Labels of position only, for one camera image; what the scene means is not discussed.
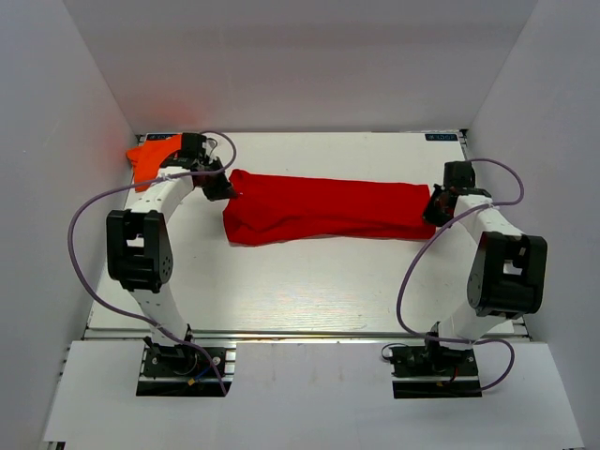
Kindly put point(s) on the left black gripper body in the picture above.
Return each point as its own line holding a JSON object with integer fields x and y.
{"x": 212, "y": 164}

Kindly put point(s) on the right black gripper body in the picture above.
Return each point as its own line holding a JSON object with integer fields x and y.
{"x": 433, "y": 212}

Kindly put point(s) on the red t-shirt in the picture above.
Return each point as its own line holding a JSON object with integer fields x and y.
{"x": 274, "y": 208}

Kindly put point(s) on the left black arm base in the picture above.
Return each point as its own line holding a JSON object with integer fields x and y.
{"x": 187, "y": 374}

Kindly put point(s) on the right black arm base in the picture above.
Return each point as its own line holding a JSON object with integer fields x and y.
{"x": 422, "y": 372}

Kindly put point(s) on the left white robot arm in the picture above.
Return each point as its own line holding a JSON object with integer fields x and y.
{"x": 140, "y": 255}

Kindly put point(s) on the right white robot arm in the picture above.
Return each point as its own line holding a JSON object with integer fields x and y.
{"x": 507, "y": 277}

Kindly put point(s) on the blue label right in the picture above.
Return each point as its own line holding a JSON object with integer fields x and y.
{"x": 441, "y": 137}

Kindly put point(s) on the blue label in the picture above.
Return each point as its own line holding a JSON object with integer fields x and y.
{"x": 441, "y": 137}
{"x": 158, "y": 136}

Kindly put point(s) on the orange folded t-shirt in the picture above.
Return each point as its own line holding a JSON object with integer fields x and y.
{"x": 146, "y": 159}

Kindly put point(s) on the blue label left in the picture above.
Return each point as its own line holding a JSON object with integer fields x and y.
{"x": 158, "y": 136}

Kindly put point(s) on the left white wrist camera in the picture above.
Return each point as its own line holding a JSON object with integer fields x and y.
{"x": 210, "y": 145}

